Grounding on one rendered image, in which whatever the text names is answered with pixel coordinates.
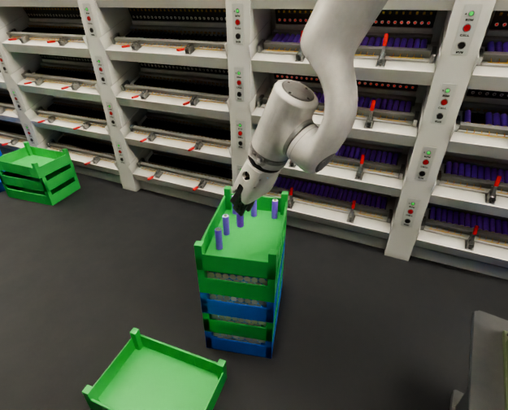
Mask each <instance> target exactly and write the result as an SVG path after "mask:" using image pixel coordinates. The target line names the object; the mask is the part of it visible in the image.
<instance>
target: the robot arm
mask: <svg viewBox="0 0 508 410"><path fill-rule="evenodd" d="M387 1H388V0H318V2H317V3H316V5H315V8H314V10H313V11H312V13H311V15H310V18H309V19H308V21H307V23H306V27H305V28H304V30H303V33H302V37H301V42H300V45H301V49H302V53H303V54H304V55H305V57H306V59H307V60H308V62H309V63H310V65H311V66H312V68H313V69H314V71H315V73H316V75H317V77H318V78H319V81H320V84H321V85H322V89H323V95H324V114H323V119H322V122H321V124H320V126H319V127H318V126H317V125H316V124H315V123H314V122H313V120H312V116H313V114H314V112H315V110H316V108H317V106H318V104H319V100H318V98H317V96H316V95H315V93H314V92H313V91H312V90H311V89H310V88H308V87H307V86H305V85H304V84H302V83H300V82H297V81H293V80H287V79H283V80H279V81H277V82H276V83H275V84H274V87H273V89H272V91H271V94H270V97H269V99H268V101H267V104H266V106H265V108H264V111H263V114H262V116H261V118H260V121H259V122H258V126H257V128H256V130H255V132H254V136H253V138H252V140H251V141H250V145H249V148H248V159H247V160H246V162H245V164H244V166H243V167H242V169H241V171H240V173H239V175H238V177H237V179H236V181H235V183H234V186H233V188H232V192H233V193H235V194H234V195H233V196H232V198H231V199H230V202H231V203H232V204H233V205H234V206H233V209H234V210H235V212H237V213H238V214H239V215H240V216H243V215H244V213H245V210H246V211H248V212H249V211H250V210H251V208H252V206H253V205H254V202H255V200H256V199H258V198H260V197H262V196H264V195H265V194H266V193H268V192H269V191H270V190H271V189H272V187H273V185H274V184H275V182H276V179H277V177H278V176H279V173H280V170H281V169H282V168H283V167H284V166H285V165H286V163H287V161H288V159H291V160H292V161H293V162H294V163H295V164H296V165H297V166H298V167H299V168H300V169H302V170H303V171H304V172H307V173H317V172H319V171H321V170H322V169H323V168H324V167H325V166H326V165H327V164H329V162H330V161H331V159H332V158H333V157H334V155H335V154H336V153H337V151H338V150H339V149H340V147H341V145H342V144H343V142H344V141H345V139H346V138H347V137H348V135H349V133H350V131H351V129H352V127H353V125H354V122H355V118H356V115H357V110H358V87H357V81H356V76H355V72H354V55H355V52H356V50H357V49H358V47H359V45H360V43H361V42H362V40H363V38H364V37H365V36H366V34H367V32H368V31H369V29H370V28H371V26H372V25H373V23H374V22H375V20H376V18H377V17H378V15H379V14H380V12H381V11H382V9H383V8H384V6H385V4H386V3H387Z"/></svg>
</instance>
